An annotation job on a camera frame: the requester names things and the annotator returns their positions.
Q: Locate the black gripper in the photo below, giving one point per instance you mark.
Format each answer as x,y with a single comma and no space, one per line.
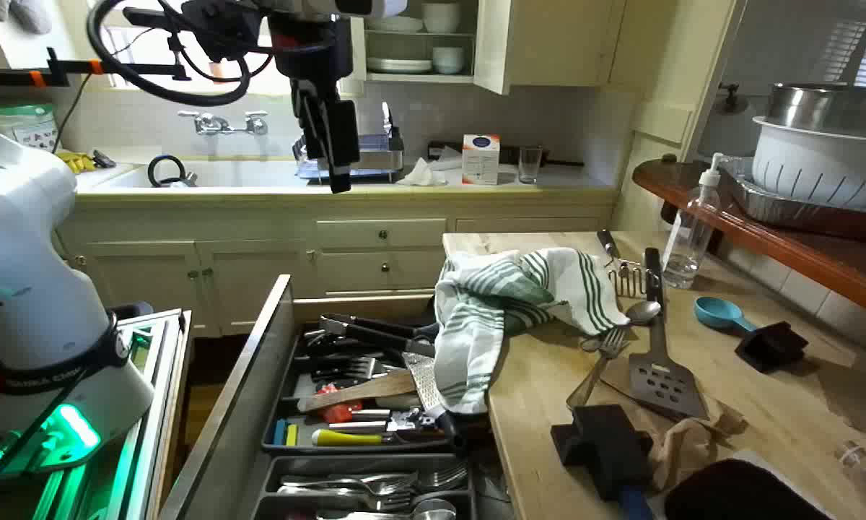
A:
327,115

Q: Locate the green and white striped towel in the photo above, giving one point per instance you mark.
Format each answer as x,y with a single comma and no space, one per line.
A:
471,326

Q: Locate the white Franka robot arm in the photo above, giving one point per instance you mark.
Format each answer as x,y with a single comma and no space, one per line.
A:
20,270

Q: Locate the crumpled white cloth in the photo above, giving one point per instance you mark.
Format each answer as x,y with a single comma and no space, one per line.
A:
434,173

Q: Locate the white sink basin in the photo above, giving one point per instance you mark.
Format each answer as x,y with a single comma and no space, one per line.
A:
233,173

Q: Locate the cream lower cabinet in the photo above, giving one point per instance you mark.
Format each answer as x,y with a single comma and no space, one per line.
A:
261,261

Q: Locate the cream cabinet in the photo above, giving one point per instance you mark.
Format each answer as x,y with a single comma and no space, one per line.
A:
559,39
261,261

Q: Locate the white plate stack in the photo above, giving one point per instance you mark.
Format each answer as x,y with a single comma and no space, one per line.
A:
401,63

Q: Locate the chrome sink faucet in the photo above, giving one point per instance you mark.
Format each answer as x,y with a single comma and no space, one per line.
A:
223,122

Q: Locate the white orange carton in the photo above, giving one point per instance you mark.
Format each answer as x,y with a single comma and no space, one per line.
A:
480,159

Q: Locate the white small bowl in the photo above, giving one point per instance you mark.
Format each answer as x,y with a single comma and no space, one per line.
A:
448,57

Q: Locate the black kitchen tongs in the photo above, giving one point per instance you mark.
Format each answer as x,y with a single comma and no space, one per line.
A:
378,332

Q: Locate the white stacked bowl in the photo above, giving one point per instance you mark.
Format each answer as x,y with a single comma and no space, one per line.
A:
444,17

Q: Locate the clear drinking glass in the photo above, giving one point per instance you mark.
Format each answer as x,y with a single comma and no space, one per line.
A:
529,164

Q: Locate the black utensil organizer tray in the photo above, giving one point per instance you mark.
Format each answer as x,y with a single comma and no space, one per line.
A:
356,385

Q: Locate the wooden spatula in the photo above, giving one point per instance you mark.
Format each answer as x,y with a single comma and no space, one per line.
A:
365,391

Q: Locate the cream upper cabinet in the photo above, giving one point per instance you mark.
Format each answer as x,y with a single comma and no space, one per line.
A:
559,39

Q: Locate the open wooden drawer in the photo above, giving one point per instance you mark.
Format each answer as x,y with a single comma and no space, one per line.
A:
233,421

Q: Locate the grey cutlery tray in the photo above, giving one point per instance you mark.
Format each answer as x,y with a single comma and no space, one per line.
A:
365,491

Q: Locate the metal fork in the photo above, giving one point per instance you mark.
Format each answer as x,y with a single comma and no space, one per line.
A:
597,371

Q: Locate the green patterned container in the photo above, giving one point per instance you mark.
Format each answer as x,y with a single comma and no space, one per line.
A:
15,122

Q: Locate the metal spoon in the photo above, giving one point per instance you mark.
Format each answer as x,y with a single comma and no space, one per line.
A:
643,313

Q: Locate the clear pump bottle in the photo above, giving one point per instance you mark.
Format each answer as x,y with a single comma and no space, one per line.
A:
689,241

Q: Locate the slotted metal spatula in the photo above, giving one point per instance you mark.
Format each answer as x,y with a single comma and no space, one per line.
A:
666,377

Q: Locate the teal measuring cup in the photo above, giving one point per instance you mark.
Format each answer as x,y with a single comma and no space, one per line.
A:
720,313

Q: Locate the metal baking tray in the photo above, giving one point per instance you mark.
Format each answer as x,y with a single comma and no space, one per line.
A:
770,206

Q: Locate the crumpled brown cloth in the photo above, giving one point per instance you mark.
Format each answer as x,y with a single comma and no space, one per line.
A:
695,443

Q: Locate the black measuring cup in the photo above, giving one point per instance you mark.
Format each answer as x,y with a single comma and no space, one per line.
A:
773,346

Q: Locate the white plastic colander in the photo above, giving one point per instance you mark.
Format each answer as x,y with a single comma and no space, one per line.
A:
819,167

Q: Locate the stainless steel pot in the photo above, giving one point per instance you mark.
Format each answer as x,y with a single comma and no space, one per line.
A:
826,104

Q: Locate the black flat pad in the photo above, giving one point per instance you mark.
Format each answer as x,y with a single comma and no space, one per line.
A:
741,495

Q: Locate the white robot stand frame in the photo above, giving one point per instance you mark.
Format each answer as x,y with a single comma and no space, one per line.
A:
160,406

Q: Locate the dark wall hook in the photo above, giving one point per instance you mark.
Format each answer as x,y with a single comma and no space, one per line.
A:
734,98

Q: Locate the wooden wall shelf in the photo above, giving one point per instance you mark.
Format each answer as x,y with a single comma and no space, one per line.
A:
819,261

